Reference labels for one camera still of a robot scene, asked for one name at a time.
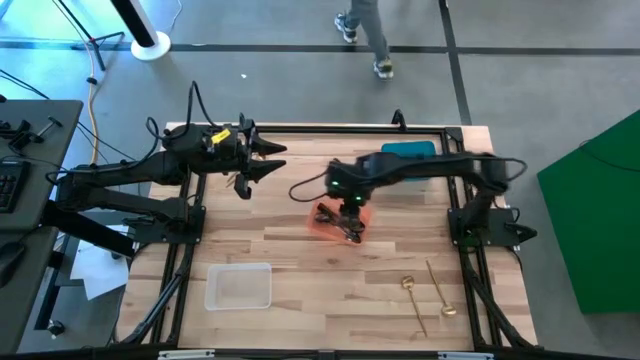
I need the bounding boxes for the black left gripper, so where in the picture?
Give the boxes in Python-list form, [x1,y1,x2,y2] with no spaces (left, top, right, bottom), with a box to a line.
[212,113,289,200]

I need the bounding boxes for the orange translucent plastic bin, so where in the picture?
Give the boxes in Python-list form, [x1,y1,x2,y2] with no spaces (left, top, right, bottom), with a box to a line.
[306,198,375,247]

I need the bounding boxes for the black spoon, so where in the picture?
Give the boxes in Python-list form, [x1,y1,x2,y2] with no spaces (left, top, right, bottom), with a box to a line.
[327,217,365,245]

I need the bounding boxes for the teal plastic bin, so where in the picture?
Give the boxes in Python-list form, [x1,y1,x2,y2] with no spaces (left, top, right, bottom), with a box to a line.
[380,140,438,182]

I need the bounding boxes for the clear plastic bin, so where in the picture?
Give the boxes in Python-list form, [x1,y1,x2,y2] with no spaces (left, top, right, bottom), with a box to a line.
[203,262,274,312]

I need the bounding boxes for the white round stand base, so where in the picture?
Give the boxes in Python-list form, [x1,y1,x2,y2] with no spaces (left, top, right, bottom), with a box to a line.
[130,30,173,63]

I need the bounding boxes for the person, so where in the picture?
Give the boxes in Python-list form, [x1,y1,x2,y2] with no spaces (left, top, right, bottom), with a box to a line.
[333,0,396,81]

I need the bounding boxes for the black diagonal bar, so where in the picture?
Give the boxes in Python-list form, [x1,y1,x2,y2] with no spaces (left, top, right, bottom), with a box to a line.
[41,199,137,259]

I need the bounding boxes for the black stand pole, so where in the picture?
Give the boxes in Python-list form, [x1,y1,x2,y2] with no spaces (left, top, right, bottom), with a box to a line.
[109,0,157,49]

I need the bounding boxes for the white paper sheets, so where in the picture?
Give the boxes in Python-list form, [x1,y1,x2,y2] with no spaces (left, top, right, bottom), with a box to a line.
[68,223,131,302]

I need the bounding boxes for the black tripod stand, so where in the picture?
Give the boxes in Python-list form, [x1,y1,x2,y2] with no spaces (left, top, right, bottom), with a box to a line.
[49,0,126,72]

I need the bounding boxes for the dark grey desk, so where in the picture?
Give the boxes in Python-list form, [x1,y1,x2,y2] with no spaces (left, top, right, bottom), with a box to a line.
[0,226,60,357]
[0,98,85,232]

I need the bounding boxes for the black clamp tool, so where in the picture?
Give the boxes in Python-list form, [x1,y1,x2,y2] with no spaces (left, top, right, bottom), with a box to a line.
[0,115,65,152]

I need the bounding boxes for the green mat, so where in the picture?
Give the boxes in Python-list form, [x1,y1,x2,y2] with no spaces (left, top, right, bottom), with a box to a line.
[536,108,640,316]

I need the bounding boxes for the black keyboard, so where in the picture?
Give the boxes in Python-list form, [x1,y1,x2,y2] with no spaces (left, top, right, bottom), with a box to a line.
[0,159,30,215]

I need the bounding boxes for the black computer mouse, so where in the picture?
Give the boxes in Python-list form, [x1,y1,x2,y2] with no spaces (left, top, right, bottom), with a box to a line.
[0,241,28,290]

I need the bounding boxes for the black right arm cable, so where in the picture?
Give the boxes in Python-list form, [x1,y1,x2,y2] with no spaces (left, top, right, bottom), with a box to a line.
[288,169,332,204]

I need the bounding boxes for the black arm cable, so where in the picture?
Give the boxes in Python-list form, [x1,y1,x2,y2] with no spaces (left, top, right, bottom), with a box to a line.
[288,169,332,204]
[144,79,221,169]

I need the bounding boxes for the black aluminium table frame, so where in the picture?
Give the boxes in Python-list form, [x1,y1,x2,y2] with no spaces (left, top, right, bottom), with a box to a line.
[0,122,640,360]

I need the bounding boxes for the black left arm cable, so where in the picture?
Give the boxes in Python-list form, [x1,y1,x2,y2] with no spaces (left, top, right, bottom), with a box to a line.
[144,79,221,169]

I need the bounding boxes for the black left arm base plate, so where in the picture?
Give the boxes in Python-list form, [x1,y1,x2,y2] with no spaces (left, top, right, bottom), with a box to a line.
[122,205,207,247]

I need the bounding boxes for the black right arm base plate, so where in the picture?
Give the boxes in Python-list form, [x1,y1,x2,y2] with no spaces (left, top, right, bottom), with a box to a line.
[447,205,539,250]

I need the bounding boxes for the black floor cable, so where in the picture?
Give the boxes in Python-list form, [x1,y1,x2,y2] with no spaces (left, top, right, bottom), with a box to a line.
[0,67,154,174]

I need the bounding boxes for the yellow floor cable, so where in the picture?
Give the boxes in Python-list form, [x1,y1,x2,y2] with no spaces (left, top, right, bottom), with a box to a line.
[83,38,101,171]

